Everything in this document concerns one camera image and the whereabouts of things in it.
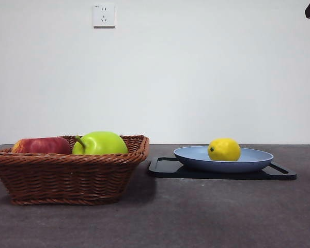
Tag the yellow lemon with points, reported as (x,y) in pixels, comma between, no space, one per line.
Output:
(224,149)

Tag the blue plate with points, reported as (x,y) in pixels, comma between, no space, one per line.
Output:
(222,166)

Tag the brown wicker basket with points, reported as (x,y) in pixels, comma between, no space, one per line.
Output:
(64,175)

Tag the black flat tray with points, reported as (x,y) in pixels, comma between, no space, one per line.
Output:
(222,177)

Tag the green apple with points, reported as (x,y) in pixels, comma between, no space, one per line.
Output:
(103,143)

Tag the red apple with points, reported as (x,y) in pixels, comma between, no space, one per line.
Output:
(41,146)

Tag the white wall socket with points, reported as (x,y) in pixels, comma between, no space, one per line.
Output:
(104,15)

